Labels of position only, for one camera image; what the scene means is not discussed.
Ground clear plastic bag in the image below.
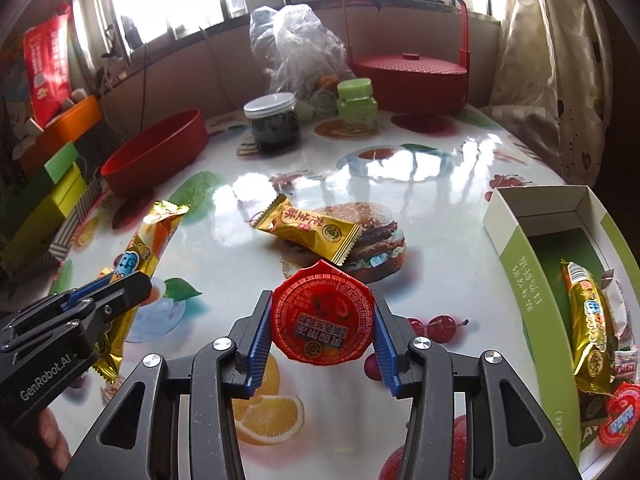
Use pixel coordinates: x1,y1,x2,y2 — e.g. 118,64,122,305
249,4,351,116

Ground person's left hand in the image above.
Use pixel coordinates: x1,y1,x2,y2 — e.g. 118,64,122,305
35,406,72,480

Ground orange box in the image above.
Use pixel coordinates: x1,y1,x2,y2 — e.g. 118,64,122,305
20,95,103,171

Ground red printed bag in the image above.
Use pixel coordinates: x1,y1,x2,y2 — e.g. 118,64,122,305
22,4,73,128

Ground long gold snack bar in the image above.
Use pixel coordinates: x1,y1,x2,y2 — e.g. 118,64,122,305
89,200,192,386
560,259,618,396

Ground red lid jelly cup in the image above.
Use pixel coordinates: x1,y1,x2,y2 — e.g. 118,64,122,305
270,258,377,367
595,382,640,447

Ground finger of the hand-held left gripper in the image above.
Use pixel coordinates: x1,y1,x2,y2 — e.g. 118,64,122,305
70,272,153,346
47,270,136,311

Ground dark jar with white lid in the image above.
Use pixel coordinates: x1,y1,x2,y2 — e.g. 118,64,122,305
243,94,301,153

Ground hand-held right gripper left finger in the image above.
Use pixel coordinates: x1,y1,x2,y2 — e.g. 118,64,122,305
60,290,276,480

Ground dark green box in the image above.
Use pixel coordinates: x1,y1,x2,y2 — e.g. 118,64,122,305
20,141,78,211

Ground red lidded basket with handle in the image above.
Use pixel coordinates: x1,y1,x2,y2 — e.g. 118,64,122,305
342,0,471,115

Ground window with metal bars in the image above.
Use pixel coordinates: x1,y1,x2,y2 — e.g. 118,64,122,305
70,0,506,56

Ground black and white striped box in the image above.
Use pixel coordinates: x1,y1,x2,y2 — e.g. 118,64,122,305
47,175,103,261

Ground green and white cardboard box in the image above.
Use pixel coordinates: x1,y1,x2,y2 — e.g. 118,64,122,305
482,185,640,480

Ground yellow-green box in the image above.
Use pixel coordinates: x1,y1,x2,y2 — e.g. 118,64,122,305
0,162,88,266

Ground small green jar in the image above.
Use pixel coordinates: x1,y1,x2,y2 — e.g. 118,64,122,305
336,78,378,128

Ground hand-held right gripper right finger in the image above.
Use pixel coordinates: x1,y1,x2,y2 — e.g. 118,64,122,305
372,295,583,480

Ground cream patterned curtain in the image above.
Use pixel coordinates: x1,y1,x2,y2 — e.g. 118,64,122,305
487,0,621,188

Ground red oval bowl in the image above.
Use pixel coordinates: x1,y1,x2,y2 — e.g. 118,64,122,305
100,110,209,197

